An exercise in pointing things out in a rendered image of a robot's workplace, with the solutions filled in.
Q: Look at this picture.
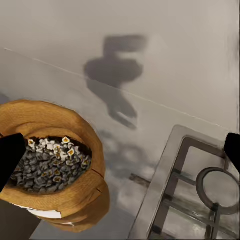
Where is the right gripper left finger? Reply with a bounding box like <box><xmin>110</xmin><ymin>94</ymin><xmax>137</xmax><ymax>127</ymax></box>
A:
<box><xmin>0</xmin><ymin>133</ymin><xmax>26</xmax><ymax>193</ymax></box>

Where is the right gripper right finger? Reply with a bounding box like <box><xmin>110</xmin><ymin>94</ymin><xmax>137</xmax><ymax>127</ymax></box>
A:
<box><xmin>223</xmin><ymin>132</ymin><xmax>240</xmax><ymax>173</ymax></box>

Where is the popcorn bag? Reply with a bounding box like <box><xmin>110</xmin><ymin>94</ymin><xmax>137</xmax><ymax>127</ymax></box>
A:
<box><xmin>0</xmin><ymin>99</ymin><xmax>106</xmax><ymax>219</ymax></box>

